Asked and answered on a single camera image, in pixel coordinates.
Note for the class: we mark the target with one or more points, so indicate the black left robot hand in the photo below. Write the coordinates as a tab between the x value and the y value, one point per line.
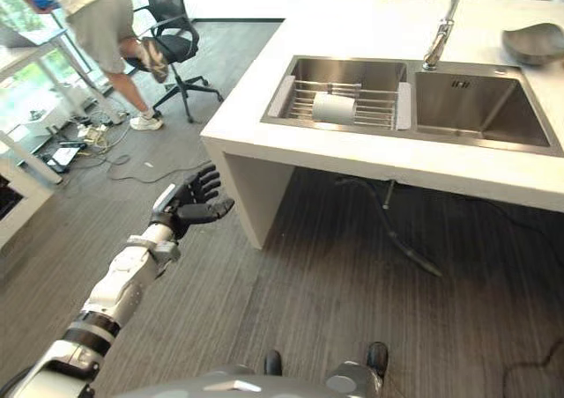
194	206

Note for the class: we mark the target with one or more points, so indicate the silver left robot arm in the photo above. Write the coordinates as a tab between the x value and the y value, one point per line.
94	310

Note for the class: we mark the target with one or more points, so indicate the white power strip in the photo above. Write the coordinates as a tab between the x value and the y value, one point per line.
93	133

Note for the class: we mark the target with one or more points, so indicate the black office chair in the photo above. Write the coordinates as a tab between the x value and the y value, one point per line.
174	41

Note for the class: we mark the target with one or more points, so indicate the white plate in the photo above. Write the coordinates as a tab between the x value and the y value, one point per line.
332	107

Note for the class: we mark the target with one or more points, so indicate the white low shelf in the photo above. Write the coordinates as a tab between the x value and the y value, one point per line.
20	204

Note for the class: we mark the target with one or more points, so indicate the dark robot foot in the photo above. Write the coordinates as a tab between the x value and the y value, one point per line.
378	357
273	363

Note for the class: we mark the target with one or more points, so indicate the silver robot body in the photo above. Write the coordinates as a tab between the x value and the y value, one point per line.
247	382

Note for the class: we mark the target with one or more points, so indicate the person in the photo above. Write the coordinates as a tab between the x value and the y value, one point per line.
106	32

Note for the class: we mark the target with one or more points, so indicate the white desk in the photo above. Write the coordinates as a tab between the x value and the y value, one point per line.
39	63

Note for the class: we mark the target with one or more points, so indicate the white kitchen island counter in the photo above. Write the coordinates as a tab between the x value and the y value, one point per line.
352	37

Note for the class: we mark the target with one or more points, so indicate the blue object in person's hand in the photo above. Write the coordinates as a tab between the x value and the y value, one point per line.
44	1

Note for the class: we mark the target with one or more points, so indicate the stainless steel double sink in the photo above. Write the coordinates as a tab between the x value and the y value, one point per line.
440	103

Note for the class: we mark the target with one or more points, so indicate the chrome sink faucet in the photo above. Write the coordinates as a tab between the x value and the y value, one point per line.
443	32

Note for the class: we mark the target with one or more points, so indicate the grey curved bowl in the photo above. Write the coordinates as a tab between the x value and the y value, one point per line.
533	43

